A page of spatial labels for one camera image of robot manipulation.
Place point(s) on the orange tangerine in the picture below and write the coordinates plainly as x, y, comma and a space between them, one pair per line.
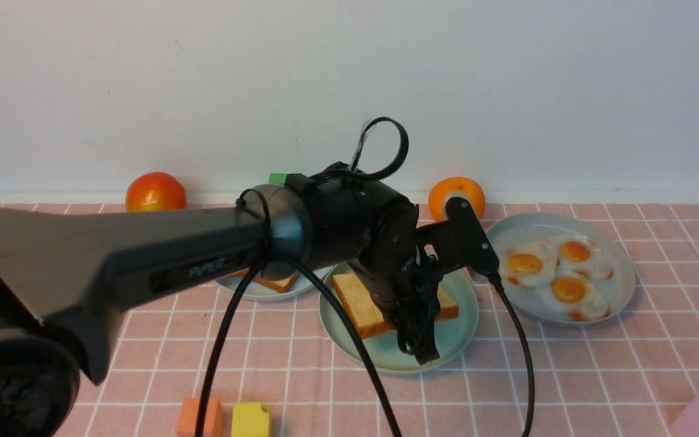
465, 188

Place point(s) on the teal centre plate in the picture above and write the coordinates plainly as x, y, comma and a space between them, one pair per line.
451, 336

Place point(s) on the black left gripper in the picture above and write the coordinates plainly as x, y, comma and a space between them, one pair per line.
404, 292

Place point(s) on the orange foam cube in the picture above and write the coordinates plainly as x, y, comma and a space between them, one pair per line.
214, 418

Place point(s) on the fried egg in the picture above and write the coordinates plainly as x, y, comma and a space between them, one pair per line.
577, 253
573, 296
530, 264

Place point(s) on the toast slice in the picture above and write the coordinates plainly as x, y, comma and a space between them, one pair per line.
260, 285
366, 318

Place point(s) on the light blue bread plate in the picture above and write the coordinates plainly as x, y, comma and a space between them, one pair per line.
301, 286

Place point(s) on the yellow foam block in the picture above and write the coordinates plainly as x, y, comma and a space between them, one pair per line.
251, 420

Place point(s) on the green foam cube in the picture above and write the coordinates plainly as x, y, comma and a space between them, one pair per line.
278, 178

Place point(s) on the grey blue egg plate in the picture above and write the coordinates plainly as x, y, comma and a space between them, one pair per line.
535, 226

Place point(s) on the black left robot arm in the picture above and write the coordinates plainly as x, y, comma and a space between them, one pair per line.
66, 281

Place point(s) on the red yellow pomegranate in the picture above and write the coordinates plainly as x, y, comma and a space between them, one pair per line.
155, 191

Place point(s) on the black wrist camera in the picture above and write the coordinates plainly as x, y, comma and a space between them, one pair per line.
457, 242

